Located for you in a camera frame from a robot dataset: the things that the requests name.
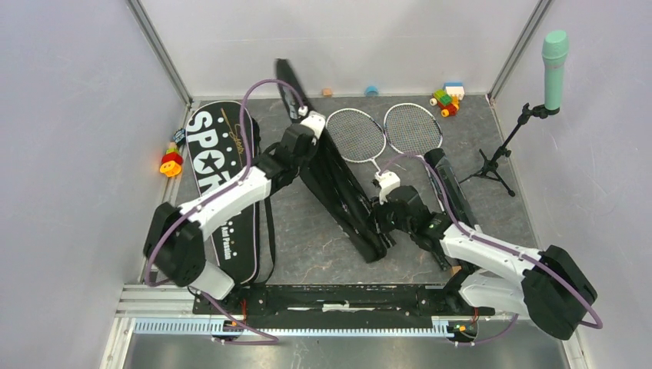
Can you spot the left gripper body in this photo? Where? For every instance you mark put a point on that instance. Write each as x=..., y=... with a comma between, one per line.
x=305, y=159

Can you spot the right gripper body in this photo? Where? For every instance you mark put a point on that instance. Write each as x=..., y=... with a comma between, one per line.
x=385, y=218

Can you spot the black crossway racket bag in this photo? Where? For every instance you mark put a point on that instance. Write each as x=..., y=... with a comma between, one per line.
x=329, y=178

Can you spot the black shuttlecock tube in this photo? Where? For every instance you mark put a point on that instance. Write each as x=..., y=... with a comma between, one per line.
x=461, y=208

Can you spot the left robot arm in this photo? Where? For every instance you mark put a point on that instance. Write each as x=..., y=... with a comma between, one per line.
x=175, y=243

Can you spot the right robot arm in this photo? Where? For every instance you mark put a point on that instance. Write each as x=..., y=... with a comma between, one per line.
x=548, y=287

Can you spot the black sport racket bag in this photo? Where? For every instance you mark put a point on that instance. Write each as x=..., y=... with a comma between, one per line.
x=217, y=154

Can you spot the black white shaft racket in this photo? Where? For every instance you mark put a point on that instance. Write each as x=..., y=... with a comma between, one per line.
x=411, y=128

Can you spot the blue cylinder block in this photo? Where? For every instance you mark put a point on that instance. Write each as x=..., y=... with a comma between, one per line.
x=371, y=91

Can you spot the black microphone tripod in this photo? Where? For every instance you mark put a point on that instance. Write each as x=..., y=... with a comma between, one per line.
x=490, y=166

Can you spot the red yellow toy blocks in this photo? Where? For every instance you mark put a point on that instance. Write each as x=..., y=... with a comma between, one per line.
x=171, y=162

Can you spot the green blue blocks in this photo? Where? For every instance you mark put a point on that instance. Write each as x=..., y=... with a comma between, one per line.
x=448, y=98

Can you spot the green microphone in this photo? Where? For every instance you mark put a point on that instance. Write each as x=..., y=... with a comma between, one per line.
x=554, y=55

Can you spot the white frame racket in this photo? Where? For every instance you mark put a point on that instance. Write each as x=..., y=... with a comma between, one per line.
x=359, y=139

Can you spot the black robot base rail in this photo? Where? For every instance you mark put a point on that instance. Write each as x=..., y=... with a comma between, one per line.
x=348, y=306

